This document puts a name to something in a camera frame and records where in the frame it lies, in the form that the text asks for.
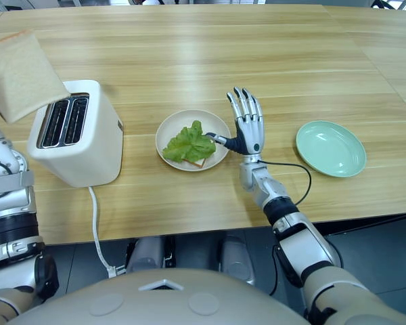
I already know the white cord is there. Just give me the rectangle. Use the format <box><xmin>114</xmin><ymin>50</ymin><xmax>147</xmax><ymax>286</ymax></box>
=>
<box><xmin>87</xmin><ymin>186</ymin><xmax>126</xmax><ymax>279</ymax></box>

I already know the cream plate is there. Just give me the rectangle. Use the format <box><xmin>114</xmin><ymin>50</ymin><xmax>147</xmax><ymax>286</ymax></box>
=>
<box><xmin>155</xmin><ymin>108</ymin><xmax>232</xmax><ymax>173</ymax></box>

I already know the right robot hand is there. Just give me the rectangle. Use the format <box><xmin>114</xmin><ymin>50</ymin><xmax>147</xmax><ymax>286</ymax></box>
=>
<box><xmin>205</xmin><ymin>87</ymin><xmax>265</xmax><ymax>157</ymax></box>

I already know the cream toaster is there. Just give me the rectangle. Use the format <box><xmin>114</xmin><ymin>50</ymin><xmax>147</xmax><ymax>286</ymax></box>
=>
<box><xmin>26</xmin><ymin>79</ymin><xmax>125</xmax><ymax>188</ymax></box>

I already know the green plate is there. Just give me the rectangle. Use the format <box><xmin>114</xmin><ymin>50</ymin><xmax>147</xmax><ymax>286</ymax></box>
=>
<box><xmin>295</xmin><ymin>121</ymin><xmax>367</xmax><ymax>178</ymax></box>

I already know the robot body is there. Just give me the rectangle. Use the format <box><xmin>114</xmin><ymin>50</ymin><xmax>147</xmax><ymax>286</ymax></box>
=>
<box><xmin>6</xmin><ymin>269</ymin><xmax>312</xmax><ymax>325</ymax></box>

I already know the bread slice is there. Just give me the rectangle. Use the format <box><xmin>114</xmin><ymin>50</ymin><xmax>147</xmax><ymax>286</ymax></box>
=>
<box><xmin>0</xmin><ymin>29</ymin><xmax>70</xmax><ymax>125</ymax></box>
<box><xmin>182</xmin><ymin>156</ymin><xmax>211</xmax><ymax>169</ymax></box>

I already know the green lettuce leaf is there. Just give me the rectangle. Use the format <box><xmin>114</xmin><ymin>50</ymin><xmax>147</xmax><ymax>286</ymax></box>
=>
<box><xmin>162</xmin><ymin>120</ymin><xmax>217</xmax><ymax>163</ymax></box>

